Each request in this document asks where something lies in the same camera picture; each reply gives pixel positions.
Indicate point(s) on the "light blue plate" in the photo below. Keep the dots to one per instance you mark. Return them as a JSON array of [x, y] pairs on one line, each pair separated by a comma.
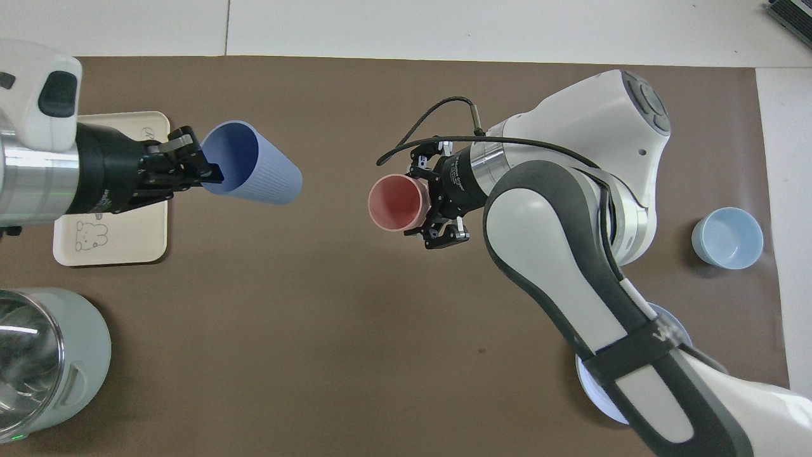
[[596, 393]]

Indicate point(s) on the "light blue bowl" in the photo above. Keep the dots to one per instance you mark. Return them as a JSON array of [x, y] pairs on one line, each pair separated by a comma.
[[729, 238]]

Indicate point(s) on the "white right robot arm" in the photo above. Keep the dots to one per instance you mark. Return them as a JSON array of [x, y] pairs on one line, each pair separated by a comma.
[[571, 254]]

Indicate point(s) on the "cream rabbit print tray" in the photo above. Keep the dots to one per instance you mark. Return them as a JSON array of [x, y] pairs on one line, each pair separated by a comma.
[[127, 238]]

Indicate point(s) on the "brown table mat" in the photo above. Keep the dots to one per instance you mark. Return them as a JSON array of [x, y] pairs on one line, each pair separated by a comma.
[[317, 317]]

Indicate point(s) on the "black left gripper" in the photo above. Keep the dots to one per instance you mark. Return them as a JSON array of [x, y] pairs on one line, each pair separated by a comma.
[[108, 171]]

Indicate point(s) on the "blue ribbed cup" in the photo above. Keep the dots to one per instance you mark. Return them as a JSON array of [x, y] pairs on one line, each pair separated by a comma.
[[266, 171]]

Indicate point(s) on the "pink cup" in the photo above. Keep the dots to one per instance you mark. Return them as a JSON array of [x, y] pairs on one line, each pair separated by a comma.
[[396, 203]]

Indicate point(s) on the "grey slatted device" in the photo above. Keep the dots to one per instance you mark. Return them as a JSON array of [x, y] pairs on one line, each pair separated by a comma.
[[793, 14]]

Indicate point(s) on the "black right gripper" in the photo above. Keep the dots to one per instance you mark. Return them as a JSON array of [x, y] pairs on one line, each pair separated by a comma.
[[457, 187]]

